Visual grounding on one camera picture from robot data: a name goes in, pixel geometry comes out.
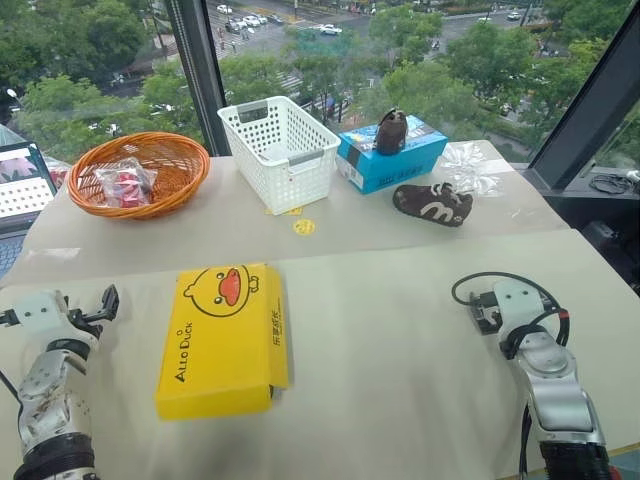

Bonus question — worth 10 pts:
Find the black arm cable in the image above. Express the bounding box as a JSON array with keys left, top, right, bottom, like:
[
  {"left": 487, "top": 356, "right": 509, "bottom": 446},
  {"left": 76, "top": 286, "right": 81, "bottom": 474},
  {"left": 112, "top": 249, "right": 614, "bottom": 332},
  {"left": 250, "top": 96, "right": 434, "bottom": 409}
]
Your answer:
[
  {"left": 451, "top": 271, "right": 572, "bottom": 362},
  {"left": 0, "top": 369, "right": 24, "bottom": 417}
]

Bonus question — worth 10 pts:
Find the blue shoe box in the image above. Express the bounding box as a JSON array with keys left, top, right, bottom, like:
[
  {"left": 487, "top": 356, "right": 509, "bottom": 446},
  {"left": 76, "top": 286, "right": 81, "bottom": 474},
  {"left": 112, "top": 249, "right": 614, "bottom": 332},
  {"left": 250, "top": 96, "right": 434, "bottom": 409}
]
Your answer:
[{"left": 335, "top": 114, "right": 450, "bottom": 195}]

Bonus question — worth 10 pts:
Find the yellow duck shoe box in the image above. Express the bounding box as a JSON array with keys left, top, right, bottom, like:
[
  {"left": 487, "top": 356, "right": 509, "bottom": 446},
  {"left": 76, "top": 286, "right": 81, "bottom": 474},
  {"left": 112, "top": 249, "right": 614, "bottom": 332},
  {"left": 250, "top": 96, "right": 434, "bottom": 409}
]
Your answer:
[{"left": 154, "top": 263, "right": 292, "bottom": 422}]

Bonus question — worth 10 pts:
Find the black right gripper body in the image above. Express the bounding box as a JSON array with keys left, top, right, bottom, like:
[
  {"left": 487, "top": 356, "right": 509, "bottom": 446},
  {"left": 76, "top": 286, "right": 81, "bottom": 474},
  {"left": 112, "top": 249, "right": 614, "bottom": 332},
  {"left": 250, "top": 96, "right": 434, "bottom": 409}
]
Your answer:
[{"left": 475, "top": 299, "right": 503, "bottom": 336}]

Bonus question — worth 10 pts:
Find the crumpled clear plastic wrap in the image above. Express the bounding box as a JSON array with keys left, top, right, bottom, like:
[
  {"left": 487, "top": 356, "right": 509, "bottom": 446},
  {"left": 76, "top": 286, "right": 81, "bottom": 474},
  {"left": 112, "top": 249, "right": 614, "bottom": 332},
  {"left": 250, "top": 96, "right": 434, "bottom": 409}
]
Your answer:
[{"left": 438, "top": 141, "right": 507, "bottom": 197}]

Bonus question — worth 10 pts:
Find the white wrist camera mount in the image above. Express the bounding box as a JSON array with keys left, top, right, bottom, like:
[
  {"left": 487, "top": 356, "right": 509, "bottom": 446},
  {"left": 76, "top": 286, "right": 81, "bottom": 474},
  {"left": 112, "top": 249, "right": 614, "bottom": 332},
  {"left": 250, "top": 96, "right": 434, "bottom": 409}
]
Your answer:
[
  {"left": 491, "top": 279, "right": 550, "bottom": 342},
  {"left": 13, "top": 291, "right": 70, "bottom": 337}
]

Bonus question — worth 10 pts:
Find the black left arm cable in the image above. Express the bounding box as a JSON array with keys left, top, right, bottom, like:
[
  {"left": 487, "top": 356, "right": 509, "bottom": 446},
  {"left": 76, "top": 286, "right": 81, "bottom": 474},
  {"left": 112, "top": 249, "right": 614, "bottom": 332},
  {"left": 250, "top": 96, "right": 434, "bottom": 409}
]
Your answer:
[{"left": 0, "top": 369, "right": 24, "bottom": 417}]

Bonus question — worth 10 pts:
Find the black slanted window frame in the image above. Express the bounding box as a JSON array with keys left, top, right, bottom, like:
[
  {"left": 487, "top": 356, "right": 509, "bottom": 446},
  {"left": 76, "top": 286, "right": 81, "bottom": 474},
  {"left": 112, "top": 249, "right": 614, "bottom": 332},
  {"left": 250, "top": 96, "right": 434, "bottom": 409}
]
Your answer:
[{"left": 527, "top": 0, "right": 640, "bottom": 191}]

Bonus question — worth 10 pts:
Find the red packet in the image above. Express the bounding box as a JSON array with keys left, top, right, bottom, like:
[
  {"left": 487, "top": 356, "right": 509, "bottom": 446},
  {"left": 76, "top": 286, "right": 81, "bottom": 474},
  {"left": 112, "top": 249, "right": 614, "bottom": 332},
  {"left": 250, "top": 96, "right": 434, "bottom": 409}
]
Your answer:
[{"left": 47, "top": 167, "right": 72, "bottom": 192}]

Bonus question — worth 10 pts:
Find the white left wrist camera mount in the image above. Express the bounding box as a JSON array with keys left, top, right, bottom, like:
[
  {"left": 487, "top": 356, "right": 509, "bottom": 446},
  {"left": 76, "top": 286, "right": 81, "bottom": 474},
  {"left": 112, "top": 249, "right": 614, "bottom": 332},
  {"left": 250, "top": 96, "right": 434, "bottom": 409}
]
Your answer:
[{"left": 13, "top": 291, "right": 70, "bottom": 337}]

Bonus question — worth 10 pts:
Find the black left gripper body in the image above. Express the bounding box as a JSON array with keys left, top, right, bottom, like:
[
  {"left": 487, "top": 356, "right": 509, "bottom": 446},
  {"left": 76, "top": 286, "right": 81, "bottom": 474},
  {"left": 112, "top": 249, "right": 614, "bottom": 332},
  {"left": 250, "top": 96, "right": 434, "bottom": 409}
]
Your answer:
[{"left": 67, "top": 307, "right": 105, "bottom": 338}]

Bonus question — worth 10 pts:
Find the black window frame post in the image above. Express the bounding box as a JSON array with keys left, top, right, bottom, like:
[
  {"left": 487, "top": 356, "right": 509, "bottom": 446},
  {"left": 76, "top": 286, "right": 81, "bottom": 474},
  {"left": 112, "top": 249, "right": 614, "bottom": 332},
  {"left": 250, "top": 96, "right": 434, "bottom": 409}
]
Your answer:
[{"left": 162, "top": 0, "right": 227, "bottom": 157}]

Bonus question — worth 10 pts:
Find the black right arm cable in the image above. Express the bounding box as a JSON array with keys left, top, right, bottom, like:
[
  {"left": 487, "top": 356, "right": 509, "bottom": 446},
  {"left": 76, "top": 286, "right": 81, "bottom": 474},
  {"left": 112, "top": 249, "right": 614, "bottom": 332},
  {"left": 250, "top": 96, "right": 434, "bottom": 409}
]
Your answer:
[{"left": 451, "top": 271, "right": 572, "bottom": 362}]

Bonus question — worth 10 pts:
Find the black coiled cable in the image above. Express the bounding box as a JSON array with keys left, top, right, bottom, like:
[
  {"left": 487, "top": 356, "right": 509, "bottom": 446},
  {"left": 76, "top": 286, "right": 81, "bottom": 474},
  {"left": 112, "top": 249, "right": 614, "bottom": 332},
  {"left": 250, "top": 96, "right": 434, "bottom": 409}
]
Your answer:
[{"left": 588, "top": 169, "right": 640, "bottom": 195}]

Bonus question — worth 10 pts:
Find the black equipment beside table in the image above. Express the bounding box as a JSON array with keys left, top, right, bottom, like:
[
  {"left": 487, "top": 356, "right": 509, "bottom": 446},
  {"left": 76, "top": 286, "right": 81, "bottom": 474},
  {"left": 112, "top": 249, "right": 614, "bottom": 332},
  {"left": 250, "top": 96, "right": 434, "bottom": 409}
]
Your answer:
[{"left": 579, "top": 218, "right": 640, "bottom": 297}]

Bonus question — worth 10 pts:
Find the white perforated plastic basket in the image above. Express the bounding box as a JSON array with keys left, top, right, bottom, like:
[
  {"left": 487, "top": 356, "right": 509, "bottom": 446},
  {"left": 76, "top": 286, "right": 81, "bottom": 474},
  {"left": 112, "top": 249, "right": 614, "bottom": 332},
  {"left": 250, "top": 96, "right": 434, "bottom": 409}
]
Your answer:
[{"left": 217, "top": 95, "right": 343, "bottom": 217}]

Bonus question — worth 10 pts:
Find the open laptop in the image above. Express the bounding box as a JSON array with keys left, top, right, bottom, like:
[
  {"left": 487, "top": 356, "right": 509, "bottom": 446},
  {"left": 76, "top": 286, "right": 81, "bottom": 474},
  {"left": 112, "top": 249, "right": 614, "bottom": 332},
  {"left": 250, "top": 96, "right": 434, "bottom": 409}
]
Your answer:
[{"left": 0, "top": 141, "right": 60, "bottom": 282}]

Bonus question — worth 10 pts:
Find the clear bag with red items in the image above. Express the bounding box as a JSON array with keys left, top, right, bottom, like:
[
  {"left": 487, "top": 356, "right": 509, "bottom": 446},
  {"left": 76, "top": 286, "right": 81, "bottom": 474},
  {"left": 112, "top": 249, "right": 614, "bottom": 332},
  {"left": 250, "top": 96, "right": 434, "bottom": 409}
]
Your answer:
[{"left": 93, "top": 156, "right": 159, "bottom": 207}]

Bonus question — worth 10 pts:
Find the beige paper table cover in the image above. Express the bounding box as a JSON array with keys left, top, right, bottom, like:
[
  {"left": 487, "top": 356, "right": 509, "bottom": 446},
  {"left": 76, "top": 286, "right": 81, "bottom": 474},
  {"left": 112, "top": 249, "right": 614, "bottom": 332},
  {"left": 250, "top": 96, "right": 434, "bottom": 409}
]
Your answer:
[
  {"left": 0, "top": 228, "right": 640, "bottom": 480},
  {"left": 0, "top": 139, "right": 572, "bottom": 290}
]

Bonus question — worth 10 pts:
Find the brown child shoe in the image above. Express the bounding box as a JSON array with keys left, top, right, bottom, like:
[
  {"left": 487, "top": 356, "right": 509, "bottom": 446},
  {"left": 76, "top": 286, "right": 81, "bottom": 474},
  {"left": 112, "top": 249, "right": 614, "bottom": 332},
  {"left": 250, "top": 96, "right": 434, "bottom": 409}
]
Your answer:
[
  {"left": 374, "top": 109, "right": 413, "bottom": 156},
  {"left": 392, "top": 182, "right": 475, "bottom": 229}
]

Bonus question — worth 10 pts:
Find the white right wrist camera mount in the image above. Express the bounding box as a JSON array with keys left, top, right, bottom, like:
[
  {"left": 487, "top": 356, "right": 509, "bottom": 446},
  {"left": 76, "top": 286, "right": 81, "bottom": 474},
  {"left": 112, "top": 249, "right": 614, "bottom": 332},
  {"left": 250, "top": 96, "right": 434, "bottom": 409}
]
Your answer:
[{"left": 491, "top": 279, "right": 550, "bottom": 342}]

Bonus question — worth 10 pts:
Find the orange wicker basket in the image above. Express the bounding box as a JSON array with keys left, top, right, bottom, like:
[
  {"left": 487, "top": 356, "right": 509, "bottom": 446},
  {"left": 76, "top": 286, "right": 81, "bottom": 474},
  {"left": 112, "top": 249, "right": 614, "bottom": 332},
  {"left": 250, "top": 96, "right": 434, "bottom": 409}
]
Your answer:
[{"left": 66, "top": 131, "right": 212, "bottom": 222}]

